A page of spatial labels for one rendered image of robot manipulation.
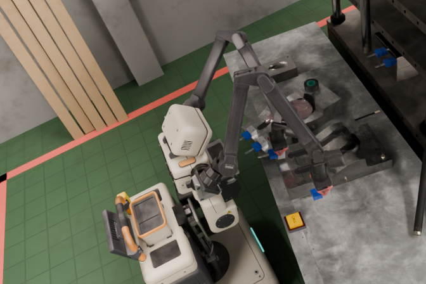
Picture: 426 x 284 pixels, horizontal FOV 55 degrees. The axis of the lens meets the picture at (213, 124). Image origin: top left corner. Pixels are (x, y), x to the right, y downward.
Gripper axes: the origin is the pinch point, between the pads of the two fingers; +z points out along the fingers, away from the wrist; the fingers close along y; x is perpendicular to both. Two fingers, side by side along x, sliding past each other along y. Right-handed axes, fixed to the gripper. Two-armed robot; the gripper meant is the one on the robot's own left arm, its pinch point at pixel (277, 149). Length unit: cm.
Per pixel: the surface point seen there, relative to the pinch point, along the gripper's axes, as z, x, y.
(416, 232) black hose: 0, -40, -55
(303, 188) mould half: 6.8, -6.1, -20.0
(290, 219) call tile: 8.8, 4.5, -32.0
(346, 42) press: 20, -73, 82
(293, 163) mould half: 5.7, -5.7, -6.1
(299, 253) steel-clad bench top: 10.6, 5.8, -47.4
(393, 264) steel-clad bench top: 4, -27, -64
